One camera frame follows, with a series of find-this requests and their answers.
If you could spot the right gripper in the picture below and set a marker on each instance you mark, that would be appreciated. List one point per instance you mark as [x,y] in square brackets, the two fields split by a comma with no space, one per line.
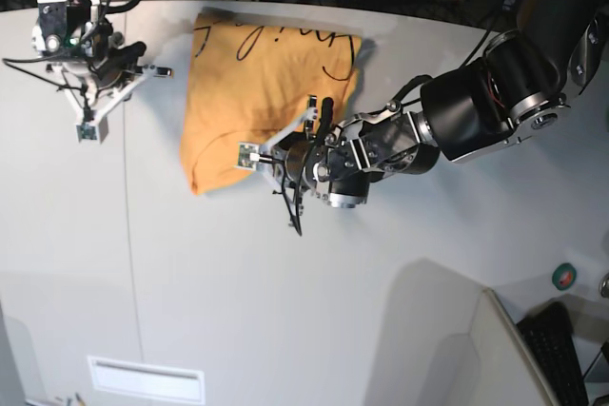
[99,61]

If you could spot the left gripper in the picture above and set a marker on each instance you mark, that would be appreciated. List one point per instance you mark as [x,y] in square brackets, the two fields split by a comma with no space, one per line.
[306,164]

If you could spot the orange t-shirt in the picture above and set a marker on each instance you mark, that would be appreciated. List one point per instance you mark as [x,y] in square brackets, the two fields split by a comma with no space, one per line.
[248,82]

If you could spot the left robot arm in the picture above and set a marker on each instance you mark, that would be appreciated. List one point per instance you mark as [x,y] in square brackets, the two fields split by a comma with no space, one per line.
[518,86]

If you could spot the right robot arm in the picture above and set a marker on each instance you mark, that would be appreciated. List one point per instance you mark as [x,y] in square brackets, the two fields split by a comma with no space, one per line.
[58,19]

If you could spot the green tape roll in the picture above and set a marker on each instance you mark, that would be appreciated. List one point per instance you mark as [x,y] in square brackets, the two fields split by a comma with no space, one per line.
[564,276]

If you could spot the black keyboard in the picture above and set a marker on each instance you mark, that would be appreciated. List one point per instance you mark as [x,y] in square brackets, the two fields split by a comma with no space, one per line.
[548,336]

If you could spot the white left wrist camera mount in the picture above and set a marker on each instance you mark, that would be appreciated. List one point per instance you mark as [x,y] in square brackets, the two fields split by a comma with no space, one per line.
[269,157]

